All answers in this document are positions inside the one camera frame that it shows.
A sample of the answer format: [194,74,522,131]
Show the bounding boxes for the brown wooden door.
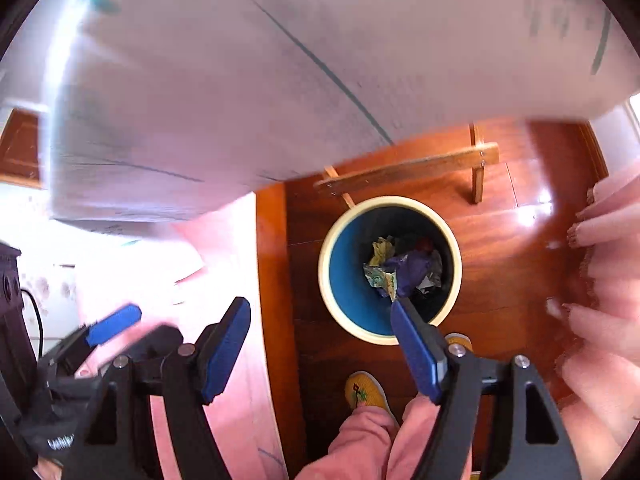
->
[0,107,47,191]

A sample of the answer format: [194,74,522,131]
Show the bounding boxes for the pink bed sheet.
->
[75,192,303,480]

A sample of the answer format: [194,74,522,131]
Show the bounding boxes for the leaf print curtain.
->
[545,160,640,461]

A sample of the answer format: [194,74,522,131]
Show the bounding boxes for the black cable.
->
[19,287,45,358]

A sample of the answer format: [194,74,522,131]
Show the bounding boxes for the person's right yellow slipper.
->
[444,332,473,356]

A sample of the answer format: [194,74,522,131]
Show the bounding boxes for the person's yellow slipper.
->
[345,371,397,423]
[444,332,473,356]

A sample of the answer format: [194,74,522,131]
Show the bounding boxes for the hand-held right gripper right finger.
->
[389,299,584,480]

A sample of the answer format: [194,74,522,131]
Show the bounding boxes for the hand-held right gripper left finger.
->
[65,296,252,480]

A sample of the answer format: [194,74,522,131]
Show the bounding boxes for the gold foil bag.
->
[371,236,399,265]

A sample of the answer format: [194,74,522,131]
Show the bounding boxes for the person's left yellow slipper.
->
[345,371,397,423]

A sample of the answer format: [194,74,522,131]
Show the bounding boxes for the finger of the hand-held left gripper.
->
[39,303,143,376]
[127,325,185,361]

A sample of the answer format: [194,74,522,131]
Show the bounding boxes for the tree print tablecloth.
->
[0,0,640,226]

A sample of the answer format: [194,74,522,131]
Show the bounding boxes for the person's left hand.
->
[74,359,105,382]

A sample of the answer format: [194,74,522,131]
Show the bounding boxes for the blue bin with cream rim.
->
[318,196,463,346]

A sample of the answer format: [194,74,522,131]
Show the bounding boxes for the purple plastic bag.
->
[387,252,436,302]

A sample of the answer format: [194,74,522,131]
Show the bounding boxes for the black device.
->
[0,242,24,323]

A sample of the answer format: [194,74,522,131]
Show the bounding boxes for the person's pink pants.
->
[295,395,473,480]

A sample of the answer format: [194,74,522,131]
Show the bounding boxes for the wooden table frame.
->
[313,122,501,208]

